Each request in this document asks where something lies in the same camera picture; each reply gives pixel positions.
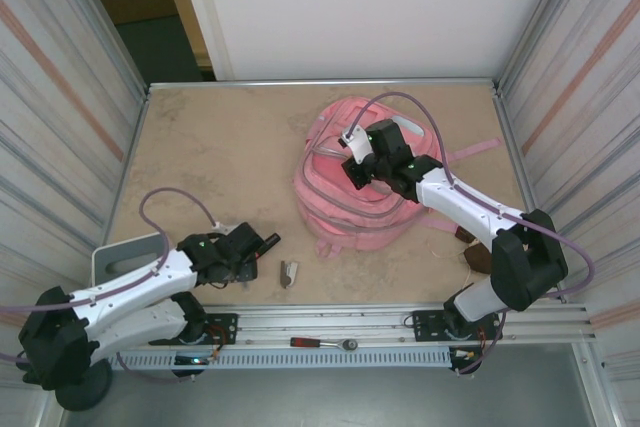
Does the small silver brown stapler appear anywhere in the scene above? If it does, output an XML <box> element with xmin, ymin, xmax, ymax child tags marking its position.
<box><xmin>278</xmin><ymin>259</ymin><xmax>301</xmax><ymax>291</ymax></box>

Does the red handled ratchet wrench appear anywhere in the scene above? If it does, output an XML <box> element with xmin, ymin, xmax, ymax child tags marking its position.
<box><xmin>289</xmin><ymin>336</ymin><xmax>360</xmax><ymax>352</ymax></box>

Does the aluminium back rail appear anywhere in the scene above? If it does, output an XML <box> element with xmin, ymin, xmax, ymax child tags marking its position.
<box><xmin>146</xmin><ymin>77</ymin><xmax>501</xmax><ymax>94</ymax></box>

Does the black round base stand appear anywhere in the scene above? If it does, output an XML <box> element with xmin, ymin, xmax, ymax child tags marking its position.
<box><xmin>52</xmin><ymin>361</ymin><xmax>114</xmax><ymax>412</ymax></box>

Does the pink backpack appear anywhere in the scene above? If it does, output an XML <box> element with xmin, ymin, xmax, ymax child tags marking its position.
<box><xmin>291</xmin><ymin>95</ymin><xmax>503</xmax><ymax>259</ymax></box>

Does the orange black highlighter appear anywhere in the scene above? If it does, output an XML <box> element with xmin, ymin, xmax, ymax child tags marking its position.
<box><xmin>254</xmin><ymin>232</ymin><xmax>281</xmax><ymax>256</ymax></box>

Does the white slotted cable duct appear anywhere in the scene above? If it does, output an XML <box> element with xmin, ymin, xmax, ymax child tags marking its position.
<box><xmin>115</xmin><ymin>350</ymin><xmax>454</xmax><ymax>369</ymax></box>

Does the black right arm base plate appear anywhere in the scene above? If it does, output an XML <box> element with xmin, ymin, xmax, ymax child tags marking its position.
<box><xmin>412</xmin><ymin>309</ymin><xmax>503</xmax><ymax>343</ymax></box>

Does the small circuit board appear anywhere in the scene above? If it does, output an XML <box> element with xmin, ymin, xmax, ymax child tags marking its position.
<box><xmin>172</xmin><ymin>354</ymin><xmax>221</xmax><ymax>367</ymax></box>
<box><xmin>449</xmin><ymin>346</ymin><xmax>484</xmax><ymax>363</ymax></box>

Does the white door frame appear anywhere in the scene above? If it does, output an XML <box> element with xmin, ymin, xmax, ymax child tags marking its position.
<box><xmin>172</xmin><ymin>0</ymin><xmax>236</xmax><ymax>82</ymax></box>

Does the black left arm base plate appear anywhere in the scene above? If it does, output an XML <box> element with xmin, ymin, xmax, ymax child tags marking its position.
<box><xmin>199</xmin><ymin>313</ymin><xmax>239</xmax><ymax>347</ymax></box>

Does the aluminium front rail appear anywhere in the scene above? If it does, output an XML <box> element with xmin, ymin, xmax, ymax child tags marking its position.
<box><xmin>58</xmin><ymin>302</ymin><xmax>596</xmax><ymax>348</ymax></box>

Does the dark brown lump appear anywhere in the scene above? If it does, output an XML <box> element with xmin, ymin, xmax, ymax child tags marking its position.
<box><xmin>462</xmin><ymin>244</ymin><xmax>494</xmax><ymax>276</ymax></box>

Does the aluminium rail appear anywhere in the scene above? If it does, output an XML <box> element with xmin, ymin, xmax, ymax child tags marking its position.
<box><xmin>58</xmin><ymin>302</ymin><xmax>596</xmax><ymax>348</ymax></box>
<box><xmin>146</xmin><ymin>77</ymin><xmax>501</xmax><ymax>94</ymax></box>

